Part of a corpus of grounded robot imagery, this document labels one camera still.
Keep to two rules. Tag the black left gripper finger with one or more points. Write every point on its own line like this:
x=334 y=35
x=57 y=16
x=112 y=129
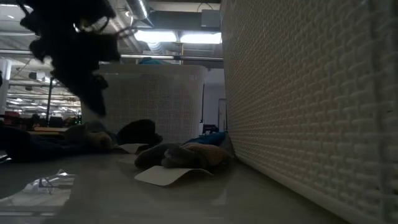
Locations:
x=90 y=101
x=101 y=83

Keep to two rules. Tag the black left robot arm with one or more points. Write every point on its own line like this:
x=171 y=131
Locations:
x=62 y=12

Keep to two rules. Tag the olive-brown sock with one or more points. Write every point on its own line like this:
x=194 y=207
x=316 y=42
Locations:
x=93 y=137

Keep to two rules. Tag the black pole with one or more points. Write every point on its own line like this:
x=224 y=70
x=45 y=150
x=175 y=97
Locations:
x=49 y=99

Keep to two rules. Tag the white perforated plastic basket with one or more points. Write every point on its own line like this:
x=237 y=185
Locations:
x=155 y=99
x=311 y=109

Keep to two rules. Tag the black knit sock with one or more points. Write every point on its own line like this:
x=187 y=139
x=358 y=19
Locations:
x=140 y=130

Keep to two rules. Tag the silver ceiling pipe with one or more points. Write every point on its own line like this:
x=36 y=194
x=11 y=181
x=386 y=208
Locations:
x=155 y=56

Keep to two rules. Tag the white cardboard card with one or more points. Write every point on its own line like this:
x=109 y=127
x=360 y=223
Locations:
x=164 y=175
x=132 y=147

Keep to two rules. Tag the dark navy garment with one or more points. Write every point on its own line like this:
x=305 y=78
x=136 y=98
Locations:
x=37 y=143

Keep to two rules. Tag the ceiling light panel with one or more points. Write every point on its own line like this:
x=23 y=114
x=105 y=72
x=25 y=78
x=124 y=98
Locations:
x=200 y=38
x=155 y=35

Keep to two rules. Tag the white pillar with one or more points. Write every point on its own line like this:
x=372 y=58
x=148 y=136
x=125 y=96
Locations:
x=4 y=87

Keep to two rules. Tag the red object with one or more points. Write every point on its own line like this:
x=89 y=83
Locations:
x=12 y=118

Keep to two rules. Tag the grey wool sock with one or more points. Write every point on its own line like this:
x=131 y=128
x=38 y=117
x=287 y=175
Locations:
x=152 y=157

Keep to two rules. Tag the clear plastic wrapper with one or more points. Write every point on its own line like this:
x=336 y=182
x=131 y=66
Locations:
x=46 y=183

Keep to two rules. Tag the black chair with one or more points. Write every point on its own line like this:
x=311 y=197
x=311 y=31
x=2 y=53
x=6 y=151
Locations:
x=210 y=129

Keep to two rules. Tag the royal blue cloth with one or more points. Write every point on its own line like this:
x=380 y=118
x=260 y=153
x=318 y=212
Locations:
x=208 y=138

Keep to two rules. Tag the white door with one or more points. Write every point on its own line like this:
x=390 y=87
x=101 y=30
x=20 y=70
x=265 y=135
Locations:
x=222 y=115

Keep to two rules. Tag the black ceiling box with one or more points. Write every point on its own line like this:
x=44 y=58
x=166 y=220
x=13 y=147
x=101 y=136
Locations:
x=211 y=18

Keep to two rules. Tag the brown wool sock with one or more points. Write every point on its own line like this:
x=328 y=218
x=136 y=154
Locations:
x=208 y=154

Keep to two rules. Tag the silver ventilation duct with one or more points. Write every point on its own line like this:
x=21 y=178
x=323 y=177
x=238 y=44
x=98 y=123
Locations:
x=140 y=9

